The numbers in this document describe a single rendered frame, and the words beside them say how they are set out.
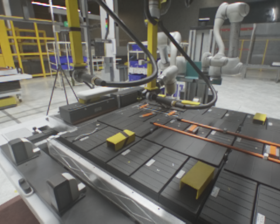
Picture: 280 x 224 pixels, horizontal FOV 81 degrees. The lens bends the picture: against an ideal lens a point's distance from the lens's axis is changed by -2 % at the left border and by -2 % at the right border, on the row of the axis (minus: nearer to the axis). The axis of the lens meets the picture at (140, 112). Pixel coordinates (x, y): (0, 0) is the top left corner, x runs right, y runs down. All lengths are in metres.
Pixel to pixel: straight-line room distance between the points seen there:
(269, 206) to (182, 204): 0.29
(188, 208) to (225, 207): 0.13
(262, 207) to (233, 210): 0.10
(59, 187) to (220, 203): 0.59
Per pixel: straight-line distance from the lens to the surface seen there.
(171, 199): 0.66
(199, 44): 2.62
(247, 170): 0.88
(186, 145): 0.95
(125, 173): 0.75
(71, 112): 1.24
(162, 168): 0.78
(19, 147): 1.17
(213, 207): 0.68
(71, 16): 1.10
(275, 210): 0.76
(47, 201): 0.91
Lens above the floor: 1.49
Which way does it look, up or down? 21 degrees down
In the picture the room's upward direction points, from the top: straight up
